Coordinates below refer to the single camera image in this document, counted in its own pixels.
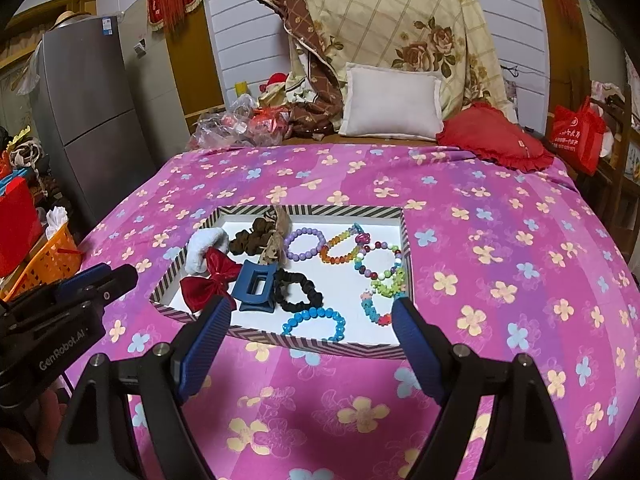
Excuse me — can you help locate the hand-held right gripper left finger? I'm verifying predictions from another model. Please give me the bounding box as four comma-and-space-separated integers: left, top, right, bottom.
47, 295, 233, 480

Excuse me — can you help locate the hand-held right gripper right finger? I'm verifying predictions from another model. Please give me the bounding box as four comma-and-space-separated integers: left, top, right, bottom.
391, 298, 572, 480

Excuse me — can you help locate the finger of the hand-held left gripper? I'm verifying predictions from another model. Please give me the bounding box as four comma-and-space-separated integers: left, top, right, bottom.
55, 262, 116, 303
75, 264, 140, 312

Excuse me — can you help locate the turquoise and pink bead bracelet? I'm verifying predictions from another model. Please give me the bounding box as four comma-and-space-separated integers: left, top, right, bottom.
360, 291, 397, 327

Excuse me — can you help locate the red satin bow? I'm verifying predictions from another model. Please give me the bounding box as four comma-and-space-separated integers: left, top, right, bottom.
180, 246, 244, 314

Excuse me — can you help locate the green bead bracelet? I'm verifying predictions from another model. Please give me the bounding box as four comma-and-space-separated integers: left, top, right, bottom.
370, 267, 407, 299

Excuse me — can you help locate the blue hair claw clip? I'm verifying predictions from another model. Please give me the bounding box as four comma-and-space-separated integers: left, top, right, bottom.
230, 261, 279, 315

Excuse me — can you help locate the striped cardboard box tray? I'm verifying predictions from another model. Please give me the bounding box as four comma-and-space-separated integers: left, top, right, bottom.
150, 204, 417, 361

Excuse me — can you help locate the multicoloured round bead bracelet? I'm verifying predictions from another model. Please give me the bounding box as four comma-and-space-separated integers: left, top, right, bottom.
354, 241, 404, 282

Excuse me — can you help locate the blue bead bracelet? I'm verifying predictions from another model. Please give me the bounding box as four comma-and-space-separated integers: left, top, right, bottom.
281, 306, 347, 344

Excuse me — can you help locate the black scrunchie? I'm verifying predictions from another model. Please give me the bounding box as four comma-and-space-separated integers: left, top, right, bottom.
272, 268, 325, 314

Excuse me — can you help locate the rainbow crystal bead bracelet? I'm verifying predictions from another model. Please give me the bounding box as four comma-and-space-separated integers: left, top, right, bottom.
320, 225, 372, 264

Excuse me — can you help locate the purple bead bracelet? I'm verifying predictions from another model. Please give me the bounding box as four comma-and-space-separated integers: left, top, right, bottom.
284, 228, 326, 263

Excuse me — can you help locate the orange plastic basket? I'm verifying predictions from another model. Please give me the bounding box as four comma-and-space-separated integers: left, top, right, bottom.
0, 222, 84, 302

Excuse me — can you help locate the white cloth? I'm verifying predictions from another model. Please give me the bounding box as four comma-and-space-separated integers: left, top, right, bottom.
46, 205, 69, 239

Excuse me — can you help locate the white fluffy scrunchie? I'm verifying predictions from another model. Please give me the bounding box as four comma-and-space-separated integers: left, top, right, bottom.
185, 227, 230, 276

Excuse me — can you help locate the red paper bag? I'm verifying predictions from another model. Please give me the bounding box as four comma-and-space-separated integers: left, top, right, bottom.
0, 175, 44, 279

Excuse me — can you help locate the pink floral bedsheet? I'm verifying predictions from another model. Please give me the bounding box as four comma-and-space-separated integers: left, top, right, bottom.
65, 142, 637, 480

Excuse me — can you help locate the brown scrunchie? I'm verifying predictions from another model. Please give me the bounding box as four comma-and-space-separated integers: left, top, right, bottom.
229, 217, 274, 257

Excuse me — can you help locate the leopard print ribbon bow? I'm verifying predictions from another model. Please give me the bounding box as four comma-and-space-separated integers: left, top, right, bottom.
257, 207, 294, 267

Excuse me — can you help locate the grey refrigerator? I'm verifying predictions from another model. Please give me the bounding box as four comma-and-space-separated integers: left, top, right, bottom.
30, 15, 159, 232

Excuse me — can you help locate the clear plastic bag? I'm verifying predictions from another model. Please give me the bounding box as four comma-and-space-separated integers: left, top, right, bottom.
192, 92, 294, 151

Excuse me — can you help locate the red frilled cushion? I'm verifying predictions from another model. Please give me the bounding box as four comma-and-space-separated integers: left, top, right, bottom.
436, 101, 556, 171

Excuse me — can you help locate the white pillow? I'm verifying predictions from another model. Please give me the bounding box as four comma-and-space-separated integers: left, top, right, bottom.
339, 62, 445, 142

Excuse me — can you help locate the red hat plush toy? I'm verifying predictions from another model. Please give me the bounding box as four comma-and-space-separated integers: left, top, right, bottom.
259, 72, 292, 107

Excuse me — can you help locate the straw hat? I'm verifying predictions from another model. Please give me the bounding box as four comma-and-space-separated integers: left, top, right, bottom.
52, 9, 94, 29

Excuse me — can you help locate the red shopping bag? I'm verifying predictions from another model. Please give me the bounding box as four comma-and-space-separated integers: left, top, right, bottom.
550, 96, 607, 177

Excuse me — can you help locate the white panelled headboard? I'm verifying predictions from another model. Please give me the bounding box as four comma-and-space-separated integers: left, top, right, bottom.
205, 0, 549, 142

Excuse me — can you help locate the wooden chair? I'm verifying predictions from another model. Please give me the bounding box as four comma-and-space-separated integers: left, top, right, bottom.
575, 80, 640, 212

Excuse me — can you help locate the brown floral cloth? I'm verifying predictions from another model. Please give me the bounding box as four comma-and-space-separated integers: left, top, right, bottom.
257, 0, 347, 142

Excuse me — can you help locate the cream rose print quilt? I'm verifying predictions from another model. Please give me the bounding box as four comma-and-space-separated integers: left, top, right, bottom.
257, 0, 507, 122

